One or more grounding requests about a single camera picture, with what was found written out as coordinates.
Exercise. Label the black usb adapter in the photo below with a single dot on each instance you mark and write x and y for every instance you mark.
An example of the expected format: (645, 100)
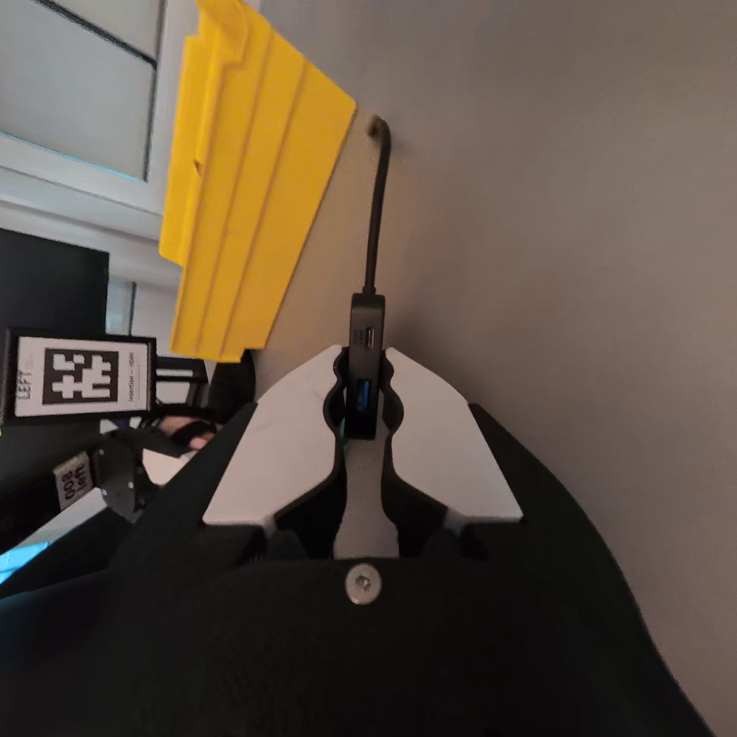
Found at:
(368, 314)

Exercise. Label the person's left hand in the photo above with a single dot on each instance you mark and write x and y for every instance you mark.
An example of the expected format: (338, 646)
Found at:
(202, 443)

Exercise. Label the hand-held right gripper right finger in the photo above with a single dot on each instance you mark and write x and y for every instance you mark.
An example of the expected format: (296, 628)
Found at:
(449, 460)

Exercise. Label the yellow plastic bin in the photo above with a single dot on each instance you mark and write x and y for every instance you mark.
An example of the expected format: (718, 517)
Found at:
(247, 201)

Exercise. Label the large grid window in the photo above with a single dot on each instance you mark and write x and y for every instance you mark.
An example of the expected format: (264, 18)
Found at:
(75, 115)

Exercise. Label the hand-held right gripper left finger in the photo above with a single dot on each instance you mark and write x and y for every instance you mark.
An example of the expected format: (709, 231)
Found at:
(276, 460)

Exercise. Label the large black monitor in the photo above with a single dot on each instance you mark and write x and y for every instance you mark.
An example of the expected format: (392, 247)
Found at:
(52, 282)

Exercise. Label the framed printed tag sign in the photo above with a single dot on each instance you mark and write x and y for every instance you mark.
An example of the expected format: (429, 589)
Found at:
(80, 377)

